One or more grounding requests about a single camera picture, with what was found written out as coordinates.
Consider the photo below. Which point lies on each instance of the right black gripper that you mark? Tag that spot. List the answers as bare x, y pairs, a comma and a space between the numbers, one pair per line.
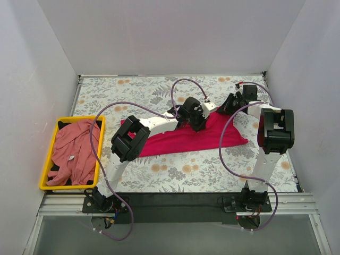
231, 105

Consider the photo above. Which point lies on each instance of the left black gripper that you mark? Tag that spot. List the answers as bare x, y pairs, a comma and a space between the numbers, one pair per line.
198, 122

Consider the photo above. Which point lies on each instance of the magenta t shirt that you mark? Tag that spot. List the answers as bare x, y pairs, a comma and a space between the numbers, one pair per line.
185, 139

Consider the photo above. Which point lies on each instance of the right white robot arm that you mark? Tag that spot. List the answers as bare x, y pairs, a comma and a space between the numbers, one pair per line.
275, 131

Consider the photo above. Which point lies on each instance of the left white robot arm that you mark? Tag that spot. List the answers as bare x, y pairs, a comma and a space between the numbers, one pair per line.
130, 139

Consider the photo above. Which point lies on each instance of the floral patterned table mat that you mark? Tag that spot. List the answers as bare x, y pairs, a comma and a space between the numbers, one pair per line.
143, 96

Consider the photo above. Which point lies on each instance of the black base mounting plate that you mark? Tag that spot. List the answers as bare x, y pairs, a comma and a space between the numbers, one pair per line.
174, 207

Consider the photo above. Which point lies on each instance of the salmon pink t shirt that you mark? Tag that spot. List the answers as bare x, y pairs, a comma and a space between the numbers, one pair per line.
74, 153

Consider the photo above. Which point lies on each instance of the black garment in bin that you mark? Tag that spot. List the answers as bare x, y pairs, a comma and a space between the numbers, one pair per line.
62, 124

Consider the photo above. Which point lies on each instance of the yellow plastic bin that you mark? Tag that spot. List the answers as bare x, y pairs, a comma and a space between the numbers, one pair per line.
49, 165

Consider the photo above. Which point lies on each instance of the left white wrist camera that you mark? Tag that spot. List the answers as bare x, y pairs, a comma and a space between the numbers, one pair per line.
208, 107

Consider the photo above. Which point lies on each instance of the aluminium frame rail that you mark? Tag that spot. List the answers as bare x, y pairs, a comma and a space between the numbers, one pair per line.
71, 205

